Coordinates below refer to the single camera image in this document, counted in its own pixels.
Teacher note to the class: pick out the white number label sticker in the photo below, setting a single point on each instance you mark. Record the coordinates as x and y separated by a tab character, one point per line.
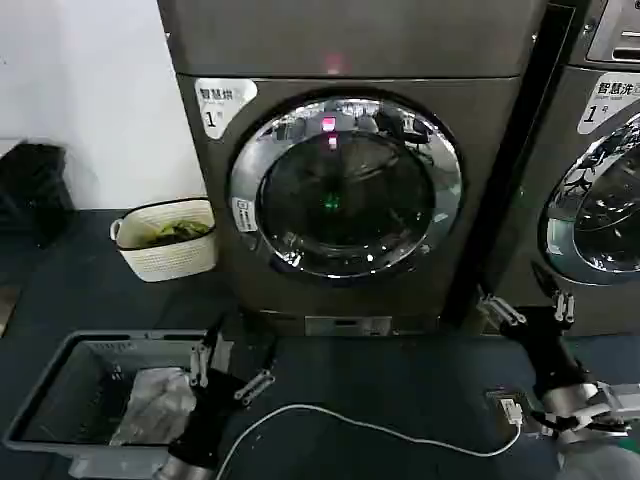
220	100
605	105

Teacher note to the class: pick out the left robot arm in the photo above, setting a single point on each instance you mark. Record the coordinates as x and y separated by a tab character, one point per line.
182	467

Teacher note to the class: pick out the black box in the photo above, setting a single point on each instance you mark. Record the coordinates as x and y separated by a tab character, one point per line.
30	190

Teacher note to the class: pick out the green clothes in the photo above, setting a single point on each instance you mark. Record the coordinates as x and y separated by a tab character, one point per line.
180	231

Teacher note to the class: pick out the small white door sticker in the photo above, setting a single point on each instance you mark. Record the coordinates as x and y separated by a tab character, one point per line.
244	215

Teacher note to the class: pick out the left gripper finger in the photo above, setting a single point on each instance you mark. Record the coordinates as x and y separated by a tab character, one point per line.
200	362
255	385

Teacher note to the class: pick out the white crumpled cloth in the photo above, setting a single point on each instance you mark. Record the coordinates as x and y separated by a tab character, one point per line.
155	400

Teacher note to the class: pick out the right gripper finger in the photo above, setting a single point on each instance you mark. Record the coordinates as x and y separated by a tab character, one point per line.
500	309
564	307

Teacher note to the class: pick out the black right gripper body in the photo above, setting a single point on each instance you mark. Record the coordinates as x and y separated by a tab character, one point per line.
545	350

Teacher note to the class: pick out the white woven laundry basket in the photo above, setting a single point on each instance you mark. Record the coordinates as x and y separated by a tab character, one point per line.
170	262

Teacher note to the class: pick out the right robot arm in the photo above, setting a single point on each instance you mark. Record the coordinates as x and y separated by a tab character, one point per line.
605	400

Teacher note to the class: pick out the round chrome glass dryer door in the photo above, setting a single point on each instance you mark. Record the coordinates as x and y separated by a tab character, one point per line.
350	200
600	225

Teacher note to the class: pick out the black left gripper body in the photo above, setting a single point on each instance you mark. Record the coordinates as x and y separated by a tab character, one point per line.
215	405

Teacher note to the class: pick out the floor socket with white plug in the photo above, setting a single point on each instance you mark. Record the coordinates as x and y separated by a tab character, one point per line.
505	402

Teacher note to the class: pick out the grey plastic laundry basket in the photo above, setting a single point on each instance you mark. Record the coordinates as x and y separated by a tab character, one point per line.
45	370

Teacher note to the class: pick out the grey dryer with glass door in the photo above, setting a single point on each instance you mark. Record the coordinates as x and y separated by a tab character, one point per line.
575	60
350	40

